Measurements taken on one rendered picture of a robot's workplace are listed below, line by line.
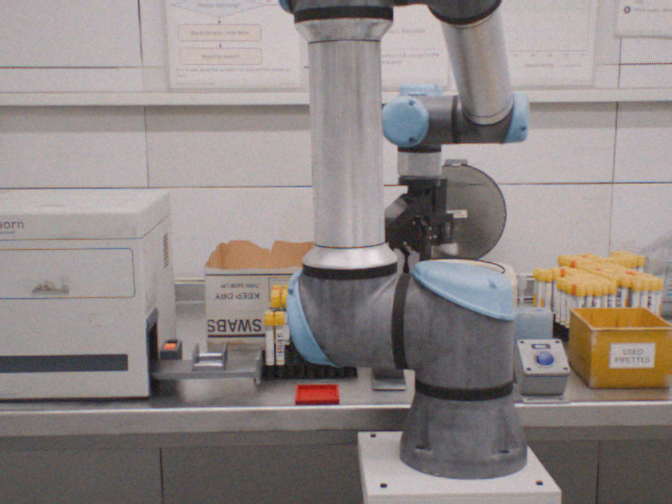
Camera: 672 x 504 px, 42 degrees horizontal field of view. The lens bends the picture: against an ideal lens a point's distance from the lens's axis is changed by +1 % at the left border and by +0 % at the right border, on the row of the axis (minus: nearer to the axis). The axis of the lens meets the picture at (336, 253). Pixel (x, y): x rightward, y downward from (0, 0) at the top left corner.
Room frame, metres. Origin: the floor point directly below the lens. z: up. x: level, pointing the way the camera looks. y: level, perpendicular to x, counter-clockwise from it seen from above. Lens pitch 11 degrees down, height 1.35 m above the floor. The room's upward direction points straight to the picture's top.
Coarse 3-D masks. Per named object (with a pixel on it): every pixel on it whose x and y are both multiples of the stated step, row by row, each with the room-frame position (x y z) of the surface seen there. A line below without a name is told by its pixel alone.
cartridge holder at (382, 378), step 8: (376, 368) 1.33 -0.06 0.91; (384, 368) 1.33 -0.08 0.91; (376, 376) 1.33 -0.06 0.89; (384, 376) 1.33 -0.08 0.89; (392, 376) 1.33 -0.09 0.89; (400, 376) 1.33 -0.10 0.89; (376, 384) 1.31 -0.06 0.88; (384, 384) 1.31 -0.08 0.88; (392, 384) 1.31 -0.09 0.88; (400, 384) 1.31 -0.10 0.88
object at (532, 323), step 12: (516, 312) 1.41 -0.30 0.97; (528, 312) 1.41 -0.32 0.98; (540, 312) 1.41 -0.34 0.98; (552, 312) 1.41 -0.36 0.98; (516, 324) 1.41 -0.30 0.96; (528, 324) 1.40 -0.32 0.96; (540, 324) 1.40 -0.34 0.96; (552, 324) 1.40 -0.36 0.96; (516, 336) 1.41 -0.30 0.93; (528, 336) 1.40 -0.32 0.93; (540, 336) 1.40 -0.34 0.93; (552, 336) 1.40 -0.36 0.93
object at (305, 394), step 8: (296, 392) 1.28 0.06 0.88; (304, 392) 1.30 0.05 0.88; (312, 392) 1.30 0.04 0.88; (320, 392) 1.30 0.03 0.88; (328, 392) 1.29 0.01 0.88; (336, 392) 1.28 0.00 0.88; (296, 400) 1.25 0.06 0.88; (304, 400) 1.25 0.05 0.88; (312, 400) 1.25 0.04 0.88; (320, 400) 1.25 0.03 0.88; (328, 400) 1.25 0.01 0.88; (336, 400) 1.25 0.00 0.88
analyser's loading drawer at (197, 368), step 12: (156, 360) 1.35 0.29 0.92; (168, 360) 1.35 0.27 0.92; (180, 360) 1.35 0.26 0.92; (192, 360) 1.34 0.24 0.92; (204, 360) 1.34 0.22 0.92; (216, 360) 1.34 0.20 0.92; (228, 360) 1.34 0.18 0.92; (240, 360) 1.34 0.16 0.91; (252, 360) 1.34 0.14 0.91; (156, 372) 1.29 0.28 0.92; (168, 372) 1.29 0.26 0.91; (180, 372) 1.29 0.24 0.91; (192, 372) 1.29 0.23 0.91; (204, 372) 1.29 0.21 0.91; (216, 372) 1.29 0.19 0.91; (228, 372) 1.29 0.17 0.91; (240, 372) 1.29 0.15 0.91; (252, 372) 1.29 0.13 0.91
